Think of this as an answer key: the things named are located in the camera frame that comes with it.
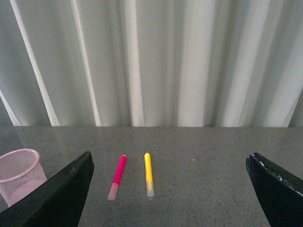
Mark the pink mesh pen cup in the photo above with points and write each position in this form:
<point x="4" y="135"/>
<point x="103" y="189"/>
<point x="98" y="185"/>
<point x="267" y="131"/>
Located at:
<point x="20" y="174"/>

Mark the yellow highlighter pen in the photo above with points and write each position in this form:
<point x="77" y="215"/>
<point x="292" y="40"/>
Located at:
<point x="148" y="175"/>

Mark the pink highlighter pen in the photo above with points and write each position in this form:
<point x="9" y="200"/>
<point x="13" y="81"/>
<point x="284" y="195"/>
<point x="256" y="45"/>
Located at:
<point x="117" y="178"/>

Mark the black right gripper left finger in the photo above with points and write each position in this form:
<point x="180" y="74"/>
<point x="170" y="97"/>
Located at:
<point x="58" y="202"/>

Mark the white pleated curtain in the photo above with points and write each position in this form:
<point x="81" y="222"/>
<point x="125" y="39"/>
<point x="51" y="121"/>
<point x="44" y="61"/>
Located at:
<point x="140" y="63"/>

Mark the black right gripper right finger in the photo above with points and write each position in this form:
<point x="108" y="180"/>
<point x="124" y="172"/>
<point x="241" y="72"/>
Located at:
<point x="279" y="192"/>

